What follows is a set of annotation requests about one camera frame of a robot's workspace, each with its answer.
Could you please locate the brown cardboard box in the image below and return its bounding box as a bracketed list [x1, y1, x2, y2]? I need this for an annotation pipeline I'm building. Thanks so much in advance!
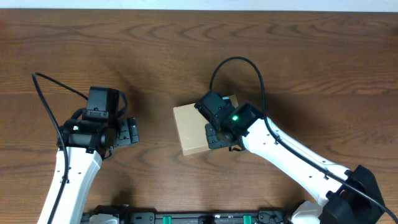
[173, 92, 238, 156]

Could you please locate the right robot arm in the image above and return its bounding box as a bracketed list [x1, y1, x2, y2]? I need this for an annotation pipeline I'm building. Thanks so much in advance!
[195, 91, 384, 224]

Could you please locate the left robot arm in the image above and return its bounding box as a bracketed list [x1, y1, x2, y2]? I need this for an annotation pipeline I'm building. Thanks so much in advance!
[39, 86, 139, 223]

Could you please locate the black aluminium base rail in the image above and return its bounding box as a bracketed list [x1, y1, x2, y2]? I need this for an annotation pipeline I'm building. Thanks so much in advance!
[80, 205, 291, 224]

